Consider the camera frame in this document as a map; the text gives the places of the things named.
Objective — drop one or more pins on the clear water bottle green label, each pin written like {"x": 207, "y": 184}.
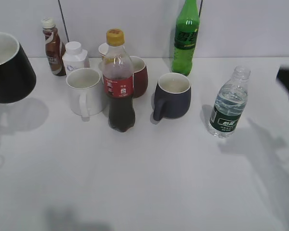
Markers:
{"x": 230, "y": 103}

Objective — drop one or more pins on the black ceramic cup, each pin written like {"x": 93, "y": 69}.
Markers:
{"x": 17, "y": 77}

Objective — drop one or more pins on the green soda bottle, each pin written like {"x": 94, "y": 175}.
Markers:
{"x": 185, "y": 38}

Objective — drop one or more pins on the dark grey ceramic mug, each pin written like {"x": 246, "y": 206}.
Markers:
{"x": 172, "y": 96}

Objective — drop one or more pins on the red ceramic mug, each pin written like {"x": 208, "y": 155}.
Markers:
{"x": 140, "y": 80}

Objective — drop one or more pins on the cola bottle yellow cap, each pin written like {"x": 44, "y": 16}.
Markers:
{"x": 118, "y": 82}

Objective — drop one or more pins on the white ceramic mug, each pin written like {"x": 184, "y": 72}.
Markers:
{"x": 86, "y": 92}

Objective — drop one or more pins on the white plastic bottle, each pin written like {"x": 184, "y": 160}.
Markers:
{"x": 75, "y": 57}

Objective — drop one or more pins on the brown coffee drink bottle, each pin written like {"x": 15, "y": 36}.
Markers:
{"x": 54, "y": 47}

